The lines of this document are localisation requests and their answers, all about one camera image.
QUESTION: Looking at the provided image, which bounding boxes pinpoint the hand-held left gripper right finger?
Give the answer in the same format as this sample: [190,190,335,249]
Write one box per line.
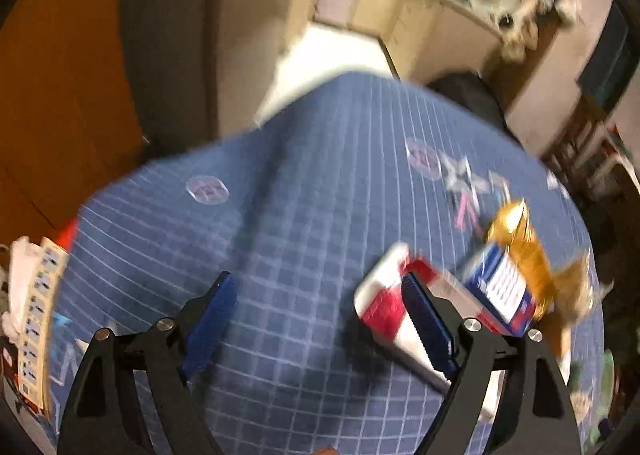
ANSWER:
[401,271,583,455]

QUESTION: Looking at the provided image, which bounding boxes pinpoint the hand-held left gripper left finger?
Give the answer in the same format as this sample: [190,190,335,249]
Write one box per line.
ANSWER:
[57,271,238,455]

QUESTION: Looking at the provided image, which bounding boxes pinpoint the red white cigarette carton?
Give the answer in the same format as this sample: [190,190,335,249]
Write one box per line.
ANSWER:
[354,241,511,421]

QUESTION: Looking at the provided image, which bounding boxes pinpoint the gold and blue snack bag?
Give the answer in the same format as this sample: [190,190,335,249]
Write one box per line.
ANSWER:
[482,199,558,321]

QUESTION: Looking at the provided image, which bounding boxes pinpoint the blue white packet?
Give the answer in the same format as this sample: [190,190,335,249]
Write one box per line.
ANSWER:
[462,242,538,333]

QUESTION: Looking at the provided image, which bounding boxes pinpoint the blue checked star tablecloth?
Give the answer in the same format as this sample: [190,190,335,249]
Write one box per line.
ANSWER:
[30,70,606,455]

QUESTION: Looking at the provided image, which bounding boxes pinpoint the long white power strip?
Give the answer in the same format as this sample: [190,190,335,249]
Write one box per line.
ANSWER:
[17,235,71,418]

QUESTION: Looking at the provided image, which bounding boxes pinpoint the large black bag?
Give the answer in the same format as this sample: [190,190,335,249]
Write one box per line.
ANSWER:
[425,72,523,146]

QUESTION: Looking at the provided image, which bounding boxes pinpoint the orange wooden wardrobe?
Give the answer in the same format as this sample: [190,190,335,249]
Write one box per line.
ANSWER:
[0,0,146,241]

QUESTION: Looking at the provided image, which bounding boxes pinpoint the grey refrigerator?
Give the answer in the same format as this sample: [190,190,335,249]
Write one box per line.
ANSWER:
[120,0,326,160]

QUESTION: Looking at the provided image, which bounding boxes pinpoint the dark room window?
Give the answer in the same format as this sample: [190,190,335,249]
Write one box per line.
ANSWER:
[577,0,633,110]

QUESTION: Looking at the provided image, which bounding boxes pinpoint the hanging kitchen cloths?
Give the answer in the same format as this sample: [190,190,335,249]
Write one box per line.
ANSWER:
[495,0,583,56]

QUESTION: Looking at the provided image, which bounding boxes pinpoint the beige kitchen base cabinets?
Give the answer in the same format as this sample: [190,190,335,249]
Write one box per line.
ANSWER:
[295,0,506,86]

